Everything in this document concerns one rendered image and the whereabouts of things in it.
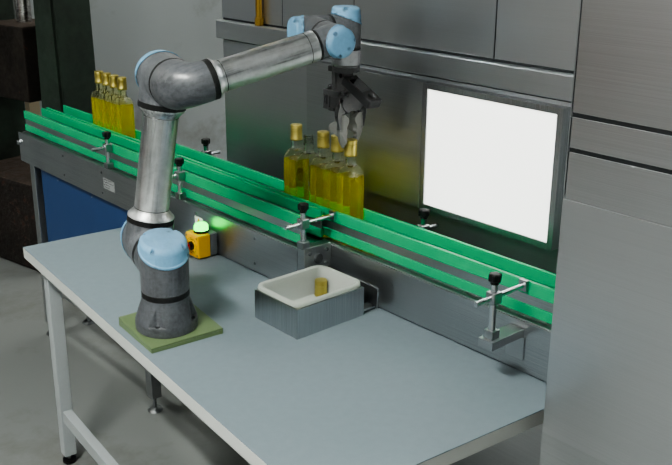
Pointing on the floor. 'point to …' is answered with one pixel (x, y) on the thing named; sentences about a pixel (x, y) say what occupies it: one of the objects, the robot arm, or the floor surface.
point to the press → (38, 75)
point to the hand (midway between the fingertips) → (350, 142)
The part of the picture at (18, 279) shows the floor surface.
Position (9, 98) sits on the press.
